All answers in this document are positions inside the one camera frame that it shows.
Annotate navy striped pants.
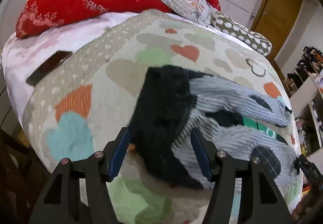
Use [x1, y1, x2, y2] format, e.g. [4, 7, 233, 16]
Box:
[129, 65, 299, 189]

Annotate white shelf unit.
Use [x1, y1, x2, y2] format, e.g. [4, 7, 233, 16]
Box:
[290, 76, 322, 169]

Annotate shoe rack with clothes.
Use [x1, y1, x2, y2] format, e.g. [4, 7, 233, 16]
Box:
[283, 46, 322, 97]

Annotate heart patterned quilt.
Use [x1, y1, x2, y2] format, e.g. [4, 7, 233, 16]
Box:
[22, 10, 291, 223]

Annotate black smartphone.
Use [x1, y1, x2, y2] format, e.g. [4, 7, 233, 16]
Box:
[26, 50, 73, 87]

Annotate pink bed sheet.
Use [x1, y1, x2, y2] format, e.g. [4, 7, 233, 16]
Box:
[2, 12, 137, 124]

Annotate wooden door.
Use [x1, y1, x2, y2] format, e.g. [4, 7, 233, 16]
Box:
[251, 0, 303, 62]

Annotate olive dotted bolster pillow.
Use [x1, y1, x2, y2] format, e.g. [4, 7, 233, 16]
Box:
[210, 10, 273, 56]

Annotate floral grey pillow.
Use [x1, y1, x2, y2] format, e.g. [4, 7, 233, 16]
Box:
[161, 0, 217, 26]

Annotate red long pillow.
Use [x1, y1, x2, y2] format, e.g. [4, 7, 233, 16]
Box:
[15, 0, 171, 38]

